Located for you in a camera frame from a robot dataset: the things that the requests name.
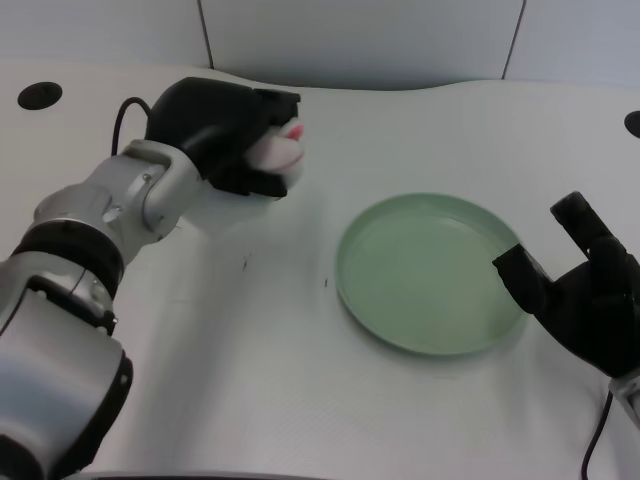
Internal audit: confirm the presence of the black right hand cable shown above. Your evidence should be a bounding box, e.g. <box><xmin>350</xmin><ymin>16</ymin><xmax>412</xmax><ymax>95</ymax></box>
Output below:
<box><xmin>579</xmin><ymin>392</ymin><xmax>612</xmax><ymax>476</ymax></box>

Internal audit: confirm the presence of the black left hand cable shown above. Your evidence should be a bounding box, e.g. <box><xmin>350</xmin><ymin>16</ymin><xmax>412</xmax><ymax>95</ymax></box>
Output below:
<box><xmin>110</xmin><ymin>96</ymin><xmax>154</xmax><ymax>154</ymax></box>

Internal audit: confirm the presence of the white plush rabbit doll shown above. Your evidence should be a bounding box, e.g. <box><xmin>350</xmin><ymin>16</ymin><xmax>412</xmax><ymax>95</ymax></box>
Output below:
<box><xmin>246</xmin><ymin>117</ymin><xmax>307</xmax><ymax>186</ymax></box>

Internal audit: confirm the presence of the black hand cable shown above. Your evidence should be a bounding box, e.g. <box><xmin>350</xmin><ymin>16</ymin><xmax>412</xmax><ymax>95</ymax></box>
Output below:
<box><xmin>579</xmin><ymin>392</ymin><xmax>612</xmax><ymax>476</ymax></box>
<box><xmin>110</xmin><ymin>96</ymin><xmax>154</xmax><ymax>154</ymax></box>

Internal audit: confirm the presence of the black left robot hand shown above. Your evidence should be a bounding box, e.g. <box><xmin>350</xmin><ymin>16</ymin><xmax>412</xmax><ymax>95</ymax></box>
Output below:
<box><xmin>143</xmin><ymin>77</ymin><xmax>302</xmax><ymax>200</ymax></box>

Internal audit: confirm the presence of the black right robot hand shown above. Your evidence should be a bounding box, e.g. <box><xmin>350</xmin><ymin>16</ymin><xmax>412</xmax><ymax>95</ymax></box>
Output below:
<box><xmin>491</xmin><ymin>191</ymin><xmax>640</xmax><ymax>381</ymax></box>

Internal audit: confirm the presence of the light green round plate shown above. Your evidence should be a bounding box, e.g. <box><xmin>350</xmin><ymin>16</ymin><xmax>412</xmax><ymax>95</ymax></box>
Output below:
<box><xmin>333</xmin><ymin>192</ymin><xmax>530</xmax><ymax>357</ymax></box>

